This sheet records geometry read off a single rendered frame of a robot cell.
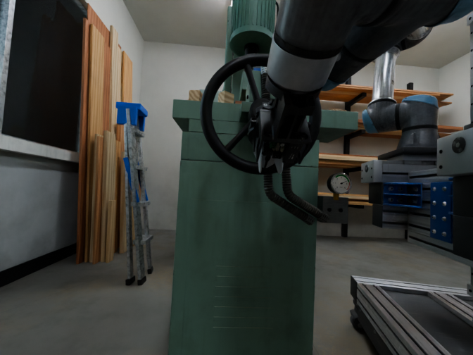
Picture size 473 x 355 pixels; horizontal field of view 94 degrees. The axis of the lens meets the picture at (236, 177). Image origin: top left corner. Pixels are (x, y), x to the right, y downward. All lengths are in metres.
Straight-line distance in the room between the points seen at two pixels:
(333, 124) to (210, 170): 0.42
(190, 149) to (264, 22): 0.56
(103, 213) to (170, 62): 2.46
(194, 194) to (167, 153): 2.64
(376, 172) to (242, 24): 0.77
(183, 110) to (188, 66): 2.95
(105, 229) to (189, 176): 1.45
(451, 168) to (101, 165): 1.99
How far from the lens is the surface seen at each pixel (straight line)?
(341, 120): 0.81
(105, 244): 2.09
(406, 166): 1.09
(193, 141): 0.71
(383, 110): 1.20
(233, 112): 0.73
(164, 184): 3.29
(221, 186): 0.69
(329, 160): 3.04
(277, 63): 0.27
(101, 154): 2.05
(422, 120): 1.16
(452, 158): 0.67
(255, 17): 0.99
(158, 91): 3.59
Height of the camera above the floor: 0.63
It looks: 3 degrees up
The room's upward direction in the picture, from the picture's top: 3 degrees clockwise
